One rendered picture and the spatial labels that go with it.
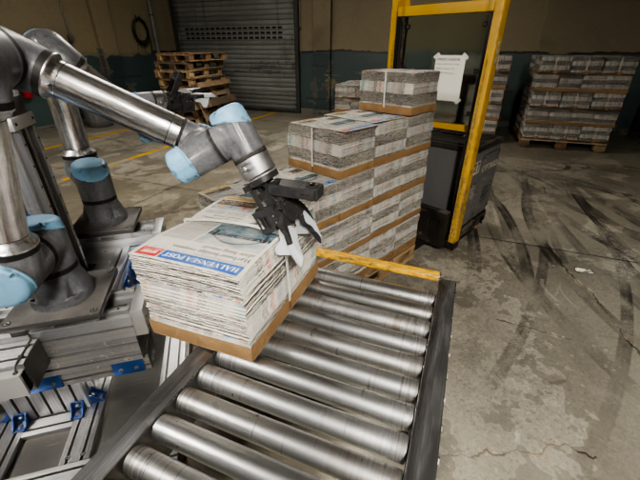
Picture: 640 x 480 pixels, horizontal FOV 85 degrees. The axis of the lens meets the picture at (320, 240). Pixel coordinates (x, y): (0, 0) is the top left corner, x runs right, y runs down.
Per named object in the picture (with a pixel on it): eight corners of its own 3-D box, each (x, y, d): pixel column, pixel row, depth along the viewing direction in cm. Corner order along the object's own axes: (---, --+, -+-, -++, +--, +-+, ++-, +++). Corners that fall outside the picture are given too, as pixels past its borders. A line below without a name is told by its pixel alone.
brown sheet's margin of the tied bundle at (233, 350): (194, 294, 99) (191, 282, 97) (286, 317, 89) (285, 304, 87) (151, 332, 86) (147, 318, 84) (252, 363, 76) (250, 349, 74)
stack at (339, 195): (219, 328, 202) (194, 190, 162) (350, 252, 274) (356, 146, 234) (260, 366, 178) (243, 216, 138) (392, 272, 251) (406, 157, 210)
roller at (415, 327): (274, 293, 108) (273, 279, 106) (432, 333, 93) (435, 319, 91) (267, 302, 104) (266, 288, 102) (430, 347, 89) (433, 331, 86)
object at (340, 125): (290, 124, 184) (290, 121, 184) (326, 116, 202) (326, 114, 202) (343, 134, 162) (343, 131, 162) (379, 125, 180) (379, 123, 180)
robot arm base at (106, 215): (79, 230, 130) (70, 205, 125) (90, 213, 143) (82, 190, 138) (124, 225, 134) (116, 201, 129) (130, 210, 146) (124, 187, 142)
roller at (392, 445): (209, 372, 82) (205, 357, 79) (413, 448, 66) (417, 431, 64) (194, 390, 78) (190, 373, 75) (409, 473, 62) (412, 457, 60)
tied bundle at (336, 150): (287, 166, 196) (285, 123, 185) (323, 155, 215) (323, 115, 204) (339, 181, 173) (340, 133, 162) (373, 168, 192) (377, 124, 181)
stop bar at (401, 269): (310, 250, 121) (310, 244, 120) (440, 276, 107) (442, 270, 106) (306, 254, 119) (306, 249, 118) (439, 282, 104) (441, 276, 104)
